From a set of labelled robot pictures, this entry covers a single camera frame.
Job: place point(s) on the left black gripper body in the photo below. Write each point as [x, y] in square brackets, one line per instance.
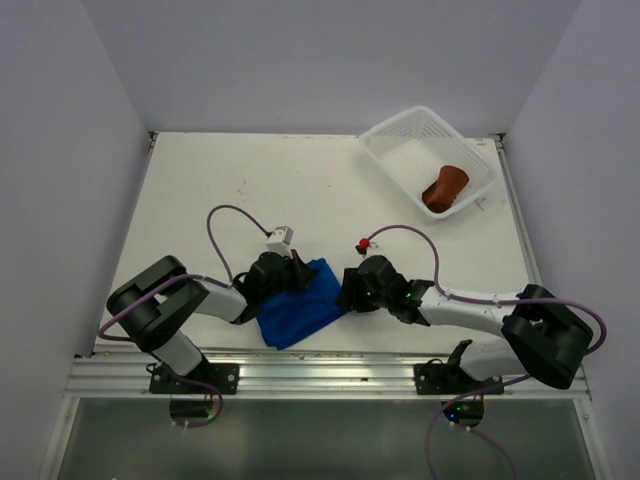
[285, 281]

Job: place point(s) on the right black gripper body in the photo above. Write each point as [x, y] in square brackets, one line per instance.
[370, 302]

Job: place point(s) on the blue towel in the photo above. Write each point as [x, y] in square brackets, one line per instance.
[289, 318]

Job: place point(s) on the brown orange towel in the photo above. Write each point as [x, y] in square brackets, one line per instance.
[440, 195]

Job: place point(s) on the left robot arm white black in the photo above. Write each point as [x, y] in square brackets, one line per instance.
[150, 309]

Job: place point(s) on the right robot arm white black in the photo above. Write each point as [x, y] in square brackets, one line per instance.
[530, 332]

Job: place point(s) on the white plastic basket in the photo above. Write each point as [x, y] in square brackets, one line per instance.
[413, 146]

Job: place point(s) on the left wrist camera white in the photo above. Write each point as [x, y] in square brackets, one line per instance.
[279, 241]

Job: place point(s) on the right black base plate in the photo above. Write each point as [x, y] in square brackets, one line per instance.
[447, 378]

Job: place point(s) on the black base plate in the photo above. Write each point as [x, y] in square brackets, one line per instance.
[224, 377]
[447, 378]

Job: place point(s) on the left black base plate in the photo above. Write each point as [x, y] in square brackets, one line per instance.
[224, 377]

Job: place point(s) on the aluminium front rail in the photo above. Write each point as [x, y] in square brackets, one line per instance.
[120, 372]

